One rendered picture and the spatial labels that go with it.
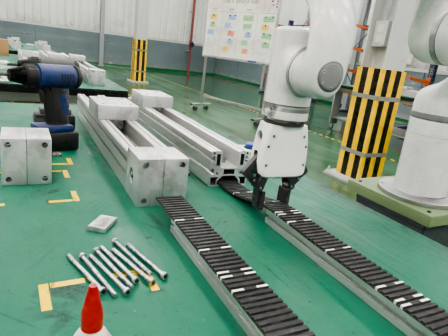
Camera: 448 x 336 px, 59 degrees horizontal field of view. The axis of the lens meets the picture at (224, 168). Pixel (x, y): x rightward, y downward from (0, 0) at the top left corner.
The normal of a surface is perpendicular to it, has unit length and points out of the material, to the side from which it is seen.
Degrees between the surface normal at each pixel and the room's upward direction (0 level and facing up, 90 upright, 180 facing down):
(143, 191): 90
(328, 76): 91
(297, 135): 86
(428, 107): 91
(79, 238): 0
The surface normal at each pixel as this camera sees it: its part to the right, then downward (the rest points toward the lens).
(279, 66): -0.85, 0.01
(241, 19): -0.67, 0.13
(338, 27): 0.29, 0.04
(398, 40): 0.46, 0.30
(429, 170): -0.34, 0.24
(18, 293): 0.12, -0.95
